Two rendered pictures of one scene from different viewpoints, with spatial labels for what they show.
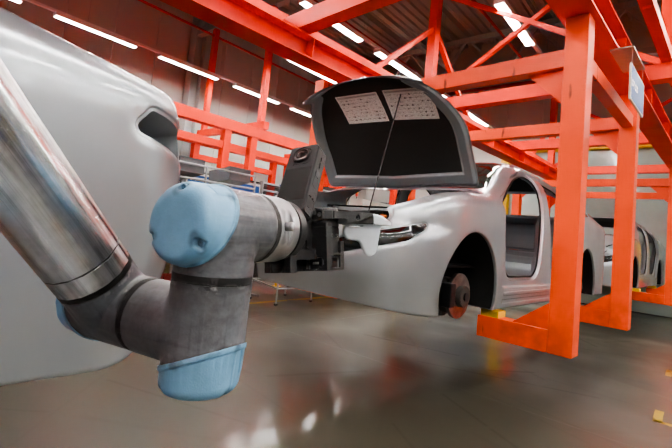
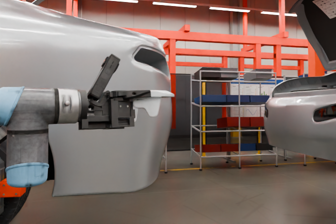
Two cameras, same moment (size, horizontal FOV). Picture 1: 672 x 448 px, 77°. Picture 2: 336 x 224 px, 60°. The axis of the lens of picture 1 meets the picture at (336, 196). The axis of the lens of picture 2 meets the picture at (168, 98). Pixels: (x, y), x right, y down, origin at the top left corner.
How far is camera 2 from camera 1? 0.47 m
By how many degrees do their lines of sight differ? 36
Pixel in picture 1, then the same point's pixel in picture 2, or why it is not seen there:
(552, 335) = not seen: outside the picture
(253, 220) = (31, 101)
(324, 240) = (110, 109)
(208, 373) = (14, 174)
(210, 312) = (12, 146)
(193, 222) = not seen: outside the picture
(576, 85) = not seen: outside the picture
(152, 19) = not seen: outside the picture
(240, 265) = (24, 124)
